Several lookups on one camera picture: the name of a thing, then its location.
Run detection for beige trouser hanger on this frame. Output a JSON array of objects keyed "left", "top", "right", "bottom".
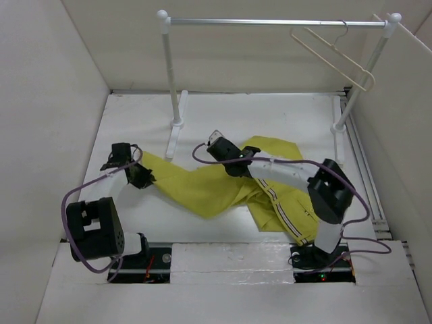
[{"left": 289, "top": 20, "right": 376, "bottom": 92}]

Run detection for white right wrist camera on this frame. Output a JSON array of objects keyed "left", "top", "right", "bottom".
[{"left": 207, "top": 130, "right": 224, "bottom": 146}]

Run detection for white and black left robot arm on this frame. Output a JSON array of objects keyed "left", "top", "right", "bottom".
[{"left": 65, "top": 142, "right": 155, "bottom": 268}]

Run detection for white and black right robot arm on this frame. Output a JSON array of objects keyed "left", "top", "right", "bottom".
[{"left": 207, "top": 131, "right": 353, "bottom": 266}]

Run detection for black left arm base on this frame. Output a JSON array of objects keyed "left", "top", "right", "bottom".
[{"left": 107, "top": 244, "right": 172, "bottom": 284}]

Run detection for white clothes rack with metal bar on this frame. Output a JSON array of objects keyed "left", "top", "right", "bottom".
[{"left": 155, "top": 10, "right": 402, "bottom": 163}]

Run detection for yellow trousers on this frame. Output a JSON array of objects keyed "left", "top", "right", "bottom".
[{"left": 141, "top": 152, "right": 319, "bottom": 246}]

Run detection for white foam block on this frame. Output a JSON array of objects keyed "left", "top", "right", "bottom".
[{"left": 170, "top": 242, "right": 294, "bottom": 285}]

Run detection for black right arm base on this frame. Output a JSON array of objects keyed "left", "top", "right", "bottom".
[{"left": 288, "top": 244, "right": 356, "bottom": 284}]

